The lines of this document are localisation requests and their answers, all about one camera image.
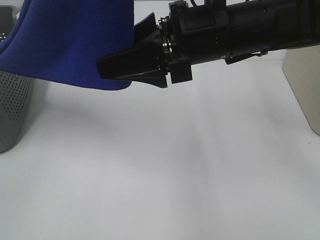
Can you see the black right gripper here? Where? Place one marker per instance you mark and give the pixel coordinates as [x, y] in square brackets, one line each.
[186, 37]

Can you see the blue microfibre towel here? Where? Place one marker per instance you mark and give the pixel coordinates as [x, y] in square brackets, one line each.
[61, 40]

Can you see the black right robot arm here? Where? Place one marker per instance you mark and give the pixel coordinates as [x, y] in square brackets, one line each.
[262, 26]

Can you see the grey perforated plastic basket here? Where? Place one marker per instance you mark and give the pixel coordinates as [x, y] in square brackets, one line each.
[15, 90]

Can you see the beige plastic basket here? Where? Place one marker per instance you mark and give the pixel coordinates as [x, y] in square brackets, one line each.
[301, 68]

